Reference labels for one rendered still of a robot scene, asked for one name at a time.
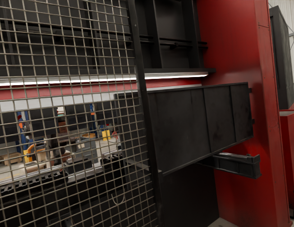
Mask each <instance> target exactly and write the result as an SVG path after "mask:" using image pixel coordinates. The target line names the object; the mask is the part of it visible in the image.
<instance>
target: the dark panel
mask: <svg viewBox="0 0 294 227"><path fill-rule="evenodd" d="M147 96H148V103H149V109H150V116H151V123H152V132H153V139H154V146H155V152H156V161H157V168H158V170H161V171H162V173H163V176H165V175H168V174H170V173H172V172H175V171H177V170H179V169H182V168H184V167H186V166H189V165H191V164H193V163H195V162H198V161H200V160H202V159H205V158H207V157H209V156H211V155H214V154H216V153H219V152H221V151H223V150H225V149H228V148H230V147H232V146H234V145H237V144H239V143H241V142H244V141H246V140H248V139H251V138H253V137H254V134H253V122H252V114H251V105H250V97H249V88H248V82H238V83H228V84H217V85H207V86H193V87H183V88H173V89H163V90H152V91H147Z"/></svg>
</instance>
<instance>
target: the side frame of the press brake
mask: <svg viewBox="0 0 294 227"><path fill-rule="evenodd" d="M196 2H197V10H198V20H199V27H200V35H201V41H203V42H207V44H206V45H205V44H202V46H207V47H208V49H202V53H203V61H204V68H216V72H215V73H210V74H208V75H206V76H201V83H202V86H207V85H217V84H228V83H238V82H248V88H251V91H252V92H251V93H249V97H250V105H251V114H252V119H254V120H255V123H254V124H253V134H254V137H253V138H251V139H248V140H246V141H244V142H241V143H239V144H237V145H234V146H232V147H230V148H228V149H225V150H223V151H222V152H226V153H232V154H240V155H246V154H250V155H251V156H253V157H254V156H256V155H258V154H259V155H260V162H259V164H260V173H261V174H262V175H261V176H260V177H259V178H257V179H252V178H248V177H243V176H240V175H236V174H232V173H228V172H224V171H221V170H217V169H214V177H215V184H216V195H217V202H218V210H219V217H220V218H222V219H224V220H226V221H228V222H230V223H232V224H234V225H236V226H238V227H290V215H289V202H288V193H287V184H286V174H285V162H284V152H283V143H282V134H281V125H280V112H279V103H278V94H277V85H276V72H275V63H274V54H273V44H272V35H271V22H270V13H269V4H268V0H196Z"/></svg>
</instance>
